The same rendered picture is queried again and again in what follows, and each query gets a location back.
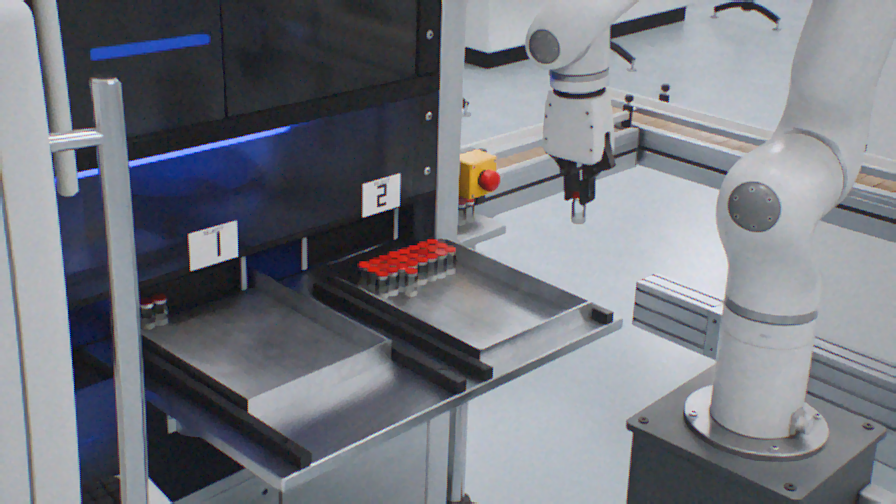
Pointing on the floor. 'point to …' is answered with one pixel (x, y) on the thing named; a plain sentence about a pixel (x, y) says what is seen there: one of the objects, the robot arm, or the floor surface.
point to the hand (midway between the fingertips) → (579, 187)
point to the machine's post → (444, 201)
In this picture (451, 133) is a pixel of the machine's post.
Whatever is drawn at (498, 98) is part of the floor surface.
